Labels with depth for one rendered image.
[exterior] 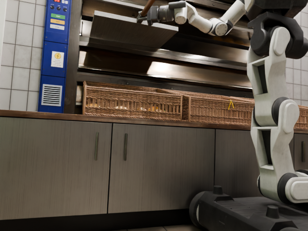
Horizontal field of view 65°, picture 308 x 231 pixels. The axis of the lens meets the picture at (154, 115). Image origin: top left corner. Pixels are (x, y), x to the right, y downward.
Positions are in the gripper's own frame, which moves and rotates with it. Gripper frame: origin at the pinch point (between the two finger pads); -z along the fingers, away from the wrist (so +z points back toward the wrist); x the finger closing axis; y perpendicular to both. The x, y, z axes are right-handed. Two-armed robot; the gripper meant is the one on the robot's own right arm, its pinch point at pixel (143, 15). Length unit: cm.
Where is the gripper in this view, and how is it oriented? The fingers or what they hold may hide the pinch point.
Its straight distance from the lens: 158.1
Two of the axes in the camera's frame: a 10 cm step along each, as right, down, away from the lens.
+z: 9.6, 0.1, -2.7
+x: 0.3, -10.0, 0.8
